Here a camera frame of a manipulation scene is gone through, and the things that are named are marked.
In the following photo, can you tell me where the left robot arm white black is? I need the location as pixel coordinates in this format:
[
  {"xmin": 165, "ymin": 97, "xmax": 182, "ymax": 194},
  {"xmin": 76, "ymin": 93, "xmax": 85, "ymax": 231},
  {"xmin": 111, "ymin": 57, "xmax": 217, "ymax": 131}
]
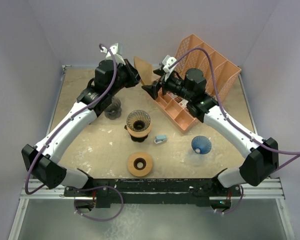
[{"xmin": 21, "ymin": 59, "xmax": 141, "ymax": 196}]

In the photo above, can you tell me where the grey ribbed glass dripper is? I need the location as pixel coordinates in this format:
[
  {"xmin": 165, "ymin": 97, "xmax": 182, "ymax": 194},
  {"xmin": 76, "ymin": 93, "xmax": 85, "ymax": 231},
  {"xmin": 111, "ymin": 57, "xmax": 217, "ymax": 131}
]
[{"xmin": 126, "ymin": 110, "xmax": 151, "ymax": 132}]

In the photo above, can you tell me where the aluminium frame rail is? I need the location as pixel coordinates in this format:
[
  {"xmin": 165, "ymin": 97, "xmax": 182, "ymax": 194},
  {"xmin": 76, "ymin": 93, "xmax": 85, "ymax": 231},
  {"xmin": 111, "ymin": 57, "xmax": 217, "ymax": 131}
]
[{"xmin": 7, "ymin": 65, "xmax": 296, "ymax": 240}]

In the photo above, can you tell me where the brown paper coffee filter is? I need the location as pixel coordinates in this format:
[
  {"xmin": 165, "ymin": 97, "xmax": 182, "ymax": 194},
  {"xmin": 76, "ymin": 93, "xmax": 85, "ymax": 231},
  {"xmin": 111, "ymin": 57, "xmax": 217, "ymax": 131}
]
[{"xmin": 133, "ymin": 56, "xmax": 153, "ymax": 85}]

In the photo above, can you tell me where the small blue stapler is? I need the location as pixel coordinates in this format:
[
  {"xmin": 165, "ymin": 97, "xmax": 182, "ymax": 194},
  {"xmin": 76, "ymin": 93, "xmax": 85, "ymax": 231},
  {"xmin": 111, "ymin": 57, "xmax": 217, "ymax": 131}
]
[{"xmin": 154, "ymin": 135, "xmax": 168, "ymax": 144}]

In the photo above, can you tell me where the wooden ring dripper stand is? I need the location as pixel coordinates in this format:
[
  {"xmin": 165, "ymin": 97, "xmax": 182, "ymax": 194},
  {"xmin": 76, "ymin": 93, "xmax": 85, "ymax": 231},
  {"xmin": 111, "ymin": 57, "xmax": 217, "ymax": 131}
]
[{"xmin": 126, "ymin": 120, "xmax": 152, "ymax": 138}]

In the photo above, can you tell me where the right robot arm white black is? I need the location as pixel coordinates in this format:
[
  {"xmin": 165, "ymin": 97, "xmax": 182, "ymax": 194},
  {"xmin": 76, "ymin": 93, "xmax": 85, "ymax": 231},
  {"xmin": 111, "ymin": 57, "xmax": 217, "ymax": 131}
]
[{"xmin": 142, "ymin": 68, "xmax": 279, "ymax": 196}]

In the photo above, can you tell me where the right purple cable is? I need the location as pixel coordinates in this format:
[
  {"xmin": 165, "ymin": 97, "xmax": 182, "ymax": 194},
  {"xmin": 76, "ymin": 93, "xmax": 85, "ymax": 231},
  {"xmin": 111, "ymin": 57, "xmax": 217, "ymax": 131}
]
[{"xmin": 168, "ymin": 47, "xmax": 300, "ymax": 216}]

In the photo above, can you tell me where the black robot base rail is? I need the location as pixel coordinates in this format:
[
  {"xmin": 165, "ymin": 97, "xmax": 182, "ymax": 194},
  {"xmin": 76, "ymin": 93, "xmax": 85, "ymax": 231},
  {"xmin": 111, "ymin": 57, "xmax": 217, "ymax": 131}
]
[{"xmin": 64, "ymin": 178, "xmax": 242, "ymax": 209}]

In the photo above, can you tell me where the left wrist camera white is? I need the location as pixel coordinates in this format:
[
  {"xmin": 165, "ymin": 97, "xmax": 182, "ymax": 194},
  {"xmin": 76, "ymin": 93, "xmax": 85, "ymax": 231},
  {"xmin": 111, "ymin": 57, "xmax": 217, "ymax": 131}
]
[{"xmin": 99, "ymin": 42, "xmax": 125, "ymax": 65}]

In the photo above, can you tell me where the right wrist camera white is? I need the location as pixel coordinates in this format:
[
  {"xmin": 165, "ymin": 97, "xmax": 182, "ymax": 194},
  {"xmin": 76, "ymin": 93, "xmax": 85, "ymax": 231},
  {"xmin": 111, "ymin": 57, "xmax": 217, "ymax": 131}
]
[{"xmin": 160, "ymin": 55, "xmax": 177, "ymax": 74}]

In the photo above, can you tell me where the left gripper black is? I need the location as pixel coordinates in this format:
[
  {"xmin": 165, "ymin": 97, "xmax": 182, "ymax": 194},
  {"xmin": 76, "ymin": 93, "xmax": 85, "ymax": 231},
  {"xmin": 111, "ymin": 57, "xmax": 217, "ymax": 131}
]
[{"xmin": 108, "ymin": 59, "xmax": 144, "ymax": 97}]

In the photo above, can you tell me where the peach plastic desk organizer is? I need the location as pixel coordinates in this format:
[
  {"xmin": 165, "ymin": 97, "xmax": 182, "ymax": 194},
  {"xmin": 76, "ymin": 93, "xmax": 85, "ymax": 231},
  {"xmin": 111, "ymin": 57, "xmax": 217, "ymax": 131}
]
[{"xmin": 153, "ymin": 34, "xmax": 242, "ymax": 135}]

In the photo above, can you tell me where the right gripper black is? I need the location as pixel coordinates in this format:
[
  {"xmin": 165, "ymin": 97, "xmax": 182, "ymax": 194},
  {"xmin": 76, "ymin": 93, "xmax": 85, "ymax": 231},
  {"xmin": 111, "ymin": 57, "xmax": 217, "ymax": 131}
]
[{"xmin": 142, "ymin": 67, "xmax": 193, "ymax": 102}]

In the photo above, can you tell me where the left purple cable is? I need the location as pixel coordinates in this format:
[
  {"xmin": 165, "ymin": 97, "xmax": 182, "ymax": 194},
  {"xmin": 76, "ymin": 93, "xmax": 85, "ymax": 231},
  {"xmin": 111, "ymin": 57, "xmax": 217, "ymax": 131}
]
[{"xmin": 24, "ymin": 43, "xmax": 125, "ymax": 222}]

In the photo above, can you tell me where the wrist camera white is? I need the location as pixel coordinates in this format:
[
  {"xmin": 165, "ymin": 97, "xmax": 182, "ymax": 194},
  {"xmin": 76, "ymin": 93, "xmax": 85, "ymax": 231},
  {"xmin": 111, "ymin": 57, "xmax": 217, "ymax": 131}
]
[
  {"xmin": 99, "ymin": 42, "xmax": 125, "ymax": 65},
  {"xmin": 160, "ymin": 55, "xmax": 177, "ymax": 74}
]

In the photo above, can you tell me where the purple cable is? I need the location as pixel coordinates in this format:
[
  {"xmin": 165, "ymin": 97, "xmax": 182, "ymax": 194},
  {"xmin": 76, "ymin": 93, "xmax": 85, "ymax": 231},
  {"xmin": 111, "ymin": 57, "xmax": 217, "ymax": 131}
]
[
  {"xmin": 168, "ymin": 47, "xmax": 300, "ymax": 216},
  {"xmin": 24, "ymin": 43, "xmax": 125, "ymax": 222}
]

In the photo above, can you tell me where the blue ribbed dripper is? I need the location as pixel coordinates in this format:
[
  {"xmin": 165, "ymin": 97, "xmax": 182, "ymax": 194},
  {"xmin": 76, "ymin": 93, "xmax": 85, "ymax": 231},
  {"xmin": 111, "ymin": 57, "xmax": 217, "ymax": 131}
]
[{"xmin": 191, "ymin": 135, "xmax": 212, "ymax": 155}]

